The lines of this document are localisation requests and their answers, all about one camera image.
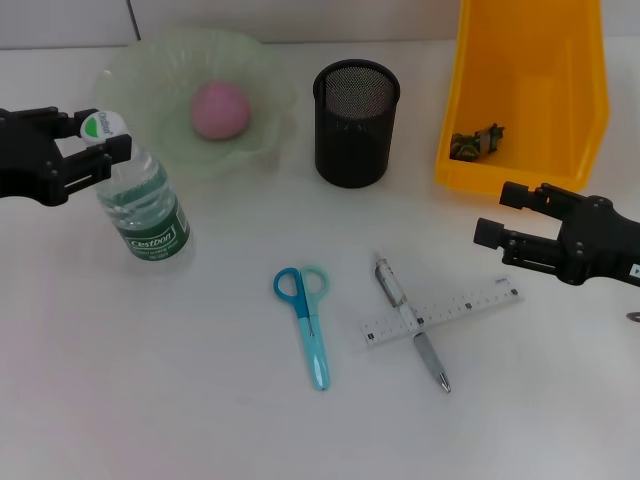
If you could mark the yellow plastic bin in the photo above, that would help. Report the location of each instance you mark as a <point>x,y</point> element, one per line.
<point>530,90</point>

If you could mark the pink peach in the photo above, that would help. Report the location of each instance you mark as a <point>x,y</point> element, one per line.
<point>220,112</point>

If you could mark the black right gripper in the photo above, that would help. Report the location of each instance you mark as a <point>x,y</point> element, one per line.
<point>605,250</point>

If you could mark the silver ballpoint pen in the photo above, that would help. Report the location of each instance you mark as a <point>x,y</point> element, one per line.
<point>395,295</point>

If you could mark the green glass fruit plate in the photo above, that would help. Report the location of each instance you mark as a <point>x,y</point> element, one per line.
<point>150,85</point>

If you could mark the green label water bottle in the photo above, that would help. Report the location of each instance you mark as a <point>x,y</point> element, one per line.
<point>150,220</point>

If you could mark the green plastic wrapper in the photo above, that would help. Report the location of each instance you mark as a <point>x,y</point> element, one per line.
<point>472,145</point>

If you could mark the blue scissors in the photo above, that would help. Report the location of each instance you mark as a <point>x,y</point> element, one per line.
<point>312,325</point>

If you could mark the transparent plastic ruler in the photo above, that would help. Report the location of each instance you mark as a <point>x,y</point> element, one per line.
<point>450,307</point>

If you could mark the black mesh pen holder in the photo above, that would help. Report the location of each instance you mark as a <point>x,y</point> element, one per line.
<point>355,145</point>

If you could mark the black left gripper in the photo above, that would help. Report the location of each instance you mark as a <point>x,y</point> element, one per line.
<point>25,160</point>

